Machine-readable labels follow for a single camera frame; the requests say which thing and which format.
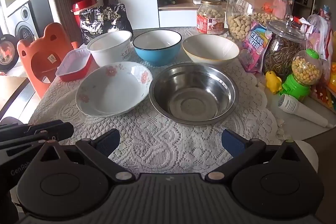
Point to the red lidded bin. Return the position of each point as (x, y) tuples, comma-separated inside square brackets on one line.
[(84, 3)]

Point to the red lidded small jar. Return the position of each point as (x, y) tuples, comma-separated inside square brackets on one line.
[(296, 20)]

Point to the white toy microphone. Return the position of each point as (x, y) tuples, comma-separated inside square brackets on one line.
[(302, 109)]

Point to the red label peanut jar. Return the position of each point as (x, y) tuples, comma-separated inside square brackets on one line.
[(210, 22)]

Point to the white lace tablecloth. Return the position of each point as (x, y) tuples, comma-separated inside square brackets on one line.
[(157, 145)]

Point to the white ceramic bowl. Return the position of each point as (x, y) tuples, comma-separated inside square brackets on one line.
[(210, 48)]

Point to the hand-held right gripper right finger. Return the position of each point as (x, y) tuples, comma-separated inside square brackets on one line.
[(231, 141)]

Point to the yellow duck toy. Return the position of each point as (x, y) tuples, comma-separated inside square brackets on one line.
[(273, 81)]

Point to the red rectangular container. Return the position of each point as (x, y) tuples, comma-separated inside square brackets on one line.
[(71, 64)]

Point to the floral white plate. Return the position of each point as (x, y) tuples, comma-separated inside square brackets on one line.
[(113, 92)]

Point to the white paper bowl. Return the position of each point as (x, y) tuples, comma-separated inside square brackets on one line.
[(110, 56)]

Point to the washing machine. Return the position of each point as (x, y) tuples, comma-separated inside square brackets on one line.
[(23, 16)]

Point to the large glass peanut jar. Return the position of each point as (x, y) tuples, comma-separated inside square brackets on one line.
[(249, 3)]

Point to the clear plastic snack bag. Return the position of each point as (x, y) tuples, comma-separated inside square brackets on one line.
[(319, 35)]

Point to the black round appliance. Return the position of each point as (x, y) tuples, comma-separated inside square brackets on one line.
[(8, 52)]

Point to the pink candy bag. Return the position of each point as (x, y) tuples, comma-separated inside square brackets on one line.
[(253, 48)]

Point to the black snack bag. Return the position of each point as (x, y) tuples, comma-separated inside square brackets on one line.
[(105, 22)]

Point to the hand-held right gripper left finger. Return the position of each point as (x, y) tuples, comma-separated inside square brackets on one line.
[(109, 140)]

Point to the blue enamel bowl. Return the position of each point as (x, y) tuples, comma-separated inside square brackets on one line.
[(157, 56)]

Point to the white round object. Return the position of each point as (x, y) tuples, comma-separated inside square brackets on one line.
[(309, 155)]

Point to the orange bear chair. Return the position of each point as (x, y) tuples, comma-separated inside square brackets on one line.
[(34, 56)]

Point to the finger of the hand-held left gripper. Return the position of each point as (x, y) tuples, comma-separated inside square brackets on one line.
[(21, 146), (34, 128)]

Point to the stainless steel bowl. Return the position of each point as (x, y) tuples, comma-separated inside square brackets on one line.
[(191, 98)]

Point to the colourful toy figure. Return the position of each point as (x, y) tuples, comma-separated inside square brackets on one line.
[(325, 10)]

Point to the yellow orange toy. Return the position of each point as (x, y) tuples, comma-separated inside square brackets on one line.
[(332, 77)]

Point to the glass sunflower seed jar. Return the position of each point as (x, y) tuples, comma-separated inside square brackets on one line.
[(281, 53)]

